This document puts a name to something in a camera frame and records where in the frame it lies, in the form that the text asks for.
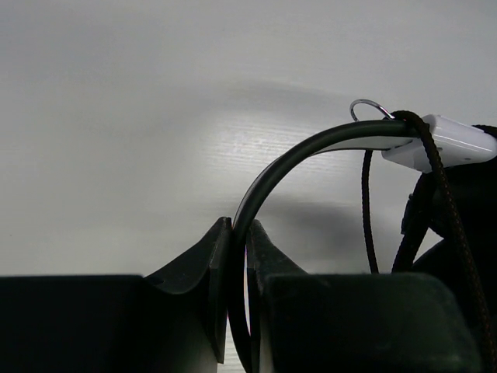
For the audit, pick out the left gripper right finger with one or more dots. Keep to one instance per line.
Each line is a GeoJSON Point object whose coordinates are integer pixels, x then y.
{"type": "Point", "coordinates": [304, 322]}

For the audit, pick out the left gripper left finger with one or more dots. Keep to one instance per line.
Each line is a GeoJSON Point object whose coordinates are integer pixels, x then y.
{"type": "Point", "coordinates": [173, 320]}

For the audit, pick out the white black over-ear headphones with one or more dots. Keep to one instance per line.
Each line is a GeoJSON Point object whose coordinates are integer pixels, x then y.
{"type": "Point", "coordinates": [448, 229]}

